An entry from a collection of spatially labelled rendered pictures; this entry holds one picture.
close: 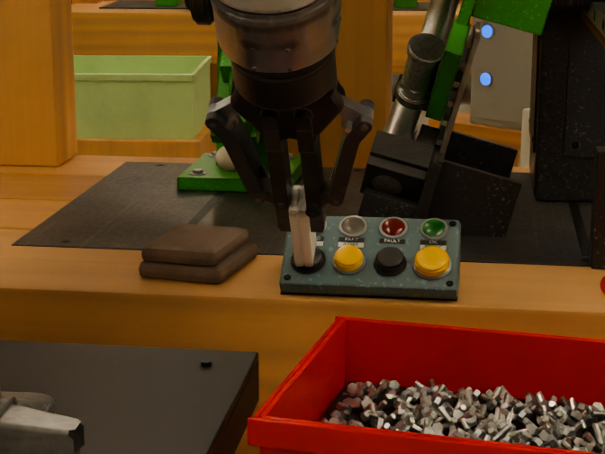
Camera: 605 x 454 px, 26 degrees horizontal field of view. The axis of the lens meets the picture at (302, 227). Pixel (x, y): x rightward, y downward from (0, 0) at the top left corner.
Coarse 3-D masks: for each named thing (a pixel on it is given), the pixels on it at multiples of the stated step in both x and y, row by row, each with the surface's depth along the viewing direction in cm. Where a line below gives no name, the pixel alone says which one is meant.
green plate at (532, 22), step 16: (464, 0) 125; (480, 0) 126; (496, 0) 125; (512, 0) 125; (528, 0) 125; (544, 0) 125; (464, 16) 125; (480, 16) 126; (496, 16) 126; (512, 16) 126; (528, 16) 125; (544, 16) 125
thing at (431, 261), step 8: (424, 248) 110; (432, 248) 110; (440, 248) 110; (416, 256) 110; (424, 256) 109; (432, 256) 109; (440, 256) 109; (416, 264) 109; (424, 264) 109; (432, 264) 109; (440, 264) 109; (448, 264) 109; (424, 272) 109; (432, 272) 109; (440, 272) 109
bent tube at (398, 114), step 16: (432, 0) 140; (448, 0) 139; (432, 16) 140; (448, 16) 140; (432, 32) 140; (448, 32) 141; (400, 112) 135; (416, 112) 136; (384, 128) 134; (400, 128) 133
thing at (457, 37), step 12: (456, 24) 125; (468, 24) 125; (456, 36) 124; (456, 48) 123; (444, 60) 124; (456, 60) 124; (444, 72) 125; (444, 84) 127; (432, 96) 129; (444, 96) 128; (432, 108) 130; (444, 108) 130
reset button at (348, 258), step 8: (344, 248) 111; (352, 248) 110; (336, 256) 110; (344, 256) 110; (352, 256) 110; (360, 256) 110; (336, 264) 110; (344, 264) 110; (352, 264) 110; (360, 264) 110
